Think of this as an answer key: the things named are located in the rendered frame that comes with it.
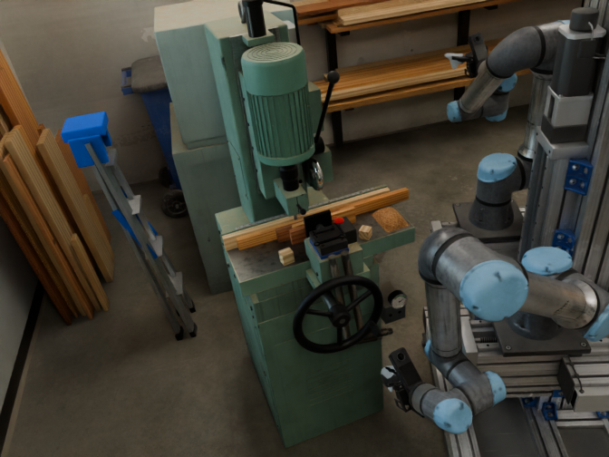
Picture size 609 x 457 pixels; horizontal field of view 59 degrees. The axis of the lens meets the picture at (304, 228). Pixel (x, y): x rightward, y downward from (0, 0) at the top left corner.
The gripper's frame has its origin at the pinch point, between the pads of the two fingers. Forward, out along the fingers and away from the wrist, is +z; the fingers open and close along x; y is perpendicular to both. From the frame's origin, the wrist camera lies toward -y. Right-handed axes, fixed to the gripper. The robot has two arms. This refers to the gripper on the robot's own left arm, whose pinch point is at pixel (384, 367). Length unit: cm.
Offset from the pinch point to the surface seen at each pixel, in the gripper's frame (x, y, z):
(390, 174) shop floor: 124, -31, 204
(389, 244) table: 22.3, -28.2, 20.2
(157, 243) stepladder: -43, -47, 123
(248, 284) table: -25.2, -32.9, 22.7
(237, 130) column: -10, -79, 35
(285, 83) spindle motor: -2, -84, 0
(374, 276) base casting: 16.5, -18.6, 26.3
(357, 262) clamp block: 6.0, -29.1, 10.5
